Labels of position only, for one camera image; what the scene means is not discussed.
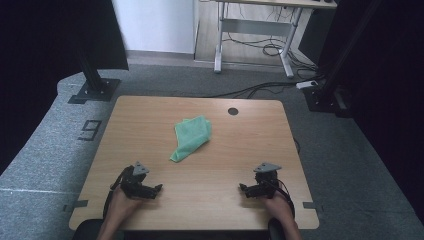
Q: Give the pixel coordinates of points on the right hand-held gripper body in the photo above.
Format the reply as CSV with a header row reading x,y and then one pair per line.
x,y
268,183

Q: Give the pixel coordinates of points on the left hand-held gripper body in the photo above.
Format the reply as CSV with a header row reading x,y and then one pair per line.
x,y
133,186

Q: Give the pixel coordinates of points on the green microfibre towel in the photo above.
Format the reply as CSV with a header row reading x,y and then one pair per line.
x,y
191,136

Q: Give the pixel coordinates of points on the person's left hand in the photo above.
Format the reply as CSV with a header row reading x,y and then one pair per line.
x,y
121,206

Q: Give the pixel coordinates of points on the person's right hand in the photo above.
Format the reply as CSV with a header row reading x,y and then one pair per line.
x,y
280,208

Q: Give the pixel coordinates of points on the grey tape strip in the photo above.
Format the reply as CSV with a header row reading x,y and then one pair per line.
x,y
78,204
311,205

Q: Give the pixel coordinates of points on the white power strip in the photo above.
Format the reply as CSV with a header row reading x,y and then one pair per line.
x,y
307,84

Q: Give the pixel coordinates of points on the black metal stand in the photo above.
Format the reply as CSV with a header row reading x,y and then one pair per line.
x,y
328,90
95,85

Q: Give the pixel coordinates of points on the dark cabinet under desk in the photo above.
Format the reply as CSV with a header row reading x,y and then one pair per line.
x,y
315,33

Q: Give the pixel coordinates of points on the black curtain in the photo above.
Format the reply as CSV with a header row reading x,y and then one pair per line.
x,y
50,50
393,83

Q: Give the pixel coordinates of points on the white frame desk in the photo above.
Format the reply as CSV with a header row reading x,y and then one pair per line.
x,y
253,27

